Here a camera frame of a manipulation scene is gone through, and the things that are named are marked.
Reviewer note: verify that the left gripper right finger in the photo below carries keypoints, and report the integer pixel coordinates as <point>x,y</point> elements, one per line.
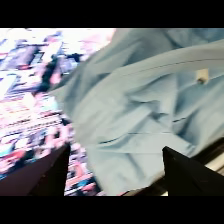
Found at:
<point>190,178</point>

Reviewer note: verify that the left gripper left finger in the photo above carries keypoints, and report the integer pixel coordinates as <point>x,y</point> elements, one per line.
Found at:
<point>40,176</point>

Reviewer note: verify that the light blue shirt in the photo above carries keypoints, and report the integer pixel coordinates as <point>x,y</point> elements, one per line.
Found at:
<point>143,110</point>

